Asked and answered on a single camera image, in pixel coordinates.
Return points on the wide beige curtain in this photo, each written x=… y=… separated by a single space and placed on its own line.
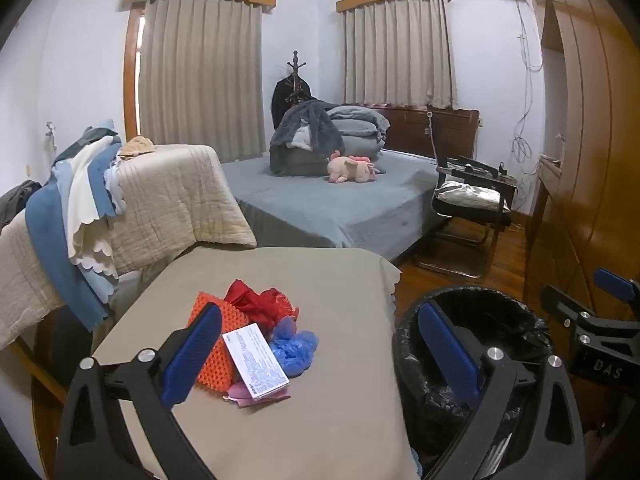
x=200 y=85

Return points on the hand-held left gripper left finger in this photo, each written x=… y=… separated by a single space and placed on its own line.
x=192 y=355

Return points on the dark hanging jacket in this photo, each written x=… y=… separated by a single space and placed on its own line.
x=285 y=100

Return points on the red plastic bag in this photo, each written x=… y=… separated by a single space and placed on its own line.
x=284 y=307

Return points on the pink plush toy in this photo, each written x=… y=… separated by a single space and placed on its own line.
x=350 y=169

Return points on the light blue scalloped cloth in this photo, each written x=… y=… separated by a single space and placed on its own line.
x=102 y=175

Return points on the bed with grey sheet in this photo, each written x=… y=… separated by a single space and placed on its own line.
x=325 y=205

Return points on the white scalloped cloth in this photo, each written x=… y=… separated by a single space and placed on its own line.
x=85 y=195

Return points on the white printed box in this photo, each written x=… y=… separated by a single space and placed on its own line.
x=255 y=365

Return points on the pink wrapper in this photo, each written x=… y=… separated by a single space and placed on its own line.
x=240 y=396

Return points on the wooden headboard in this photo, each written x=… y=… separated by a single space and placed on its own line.
x=450 y=130

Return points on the orange spiky mat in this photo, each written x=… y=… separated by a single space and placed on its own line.
x=235 y=317

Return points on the tan cloth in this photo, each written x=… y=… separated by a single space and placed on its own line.
x=137 y=146

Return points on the black metal chair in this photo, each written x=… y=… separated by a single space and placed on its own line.
x=480 y=217

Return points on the white seat cushion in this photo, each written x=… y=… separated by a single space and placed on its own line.
x=470 y=195

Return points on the wooden wardrobe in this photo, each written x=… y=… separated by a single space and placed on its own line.
x=590 y=160

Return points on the wooden chair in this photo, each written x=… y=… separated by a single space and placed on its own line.
x=35 y=367

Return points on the dark grey garment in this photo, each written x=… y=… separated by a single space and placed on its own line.
x=15 y=200

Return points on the thin metal pole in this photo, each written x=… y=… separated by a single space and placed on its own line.
x=433 y=135

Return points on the blue plastic shoe cover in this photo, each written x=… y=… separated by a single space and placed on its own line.
x=295 y=350

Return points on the grey folded duvet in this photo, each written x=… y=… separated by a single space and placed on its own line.
x=357 y=122

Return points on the black bin with bag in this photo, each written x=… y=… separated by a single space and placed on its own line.
x=510 y=325

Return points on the beige quilted blanket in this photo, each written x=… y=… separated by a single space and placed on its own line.
x=25 y=270
x=175 y=200

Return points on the wooden door frame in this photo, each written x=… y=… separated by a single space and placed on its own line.
x=131 y=75

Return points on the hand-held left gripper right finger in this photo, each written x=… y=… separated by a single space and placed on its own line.
x=450 y=355

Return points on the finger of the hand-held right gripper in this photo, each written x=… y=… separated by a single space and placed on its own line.
x=565 y=302
x=617 y=284

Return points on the wooden coat rack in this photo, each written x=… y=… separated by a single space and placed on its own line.
x=295 y=67

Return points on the dark red cloth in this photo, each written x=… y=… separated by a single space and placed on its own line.
x=247 y=300

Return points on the wall hook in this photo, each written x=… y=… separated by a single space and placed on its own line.
x=50 y=132

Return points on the grey fluffy blanket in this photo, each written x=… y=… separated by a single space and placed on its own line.
x=310 y=120

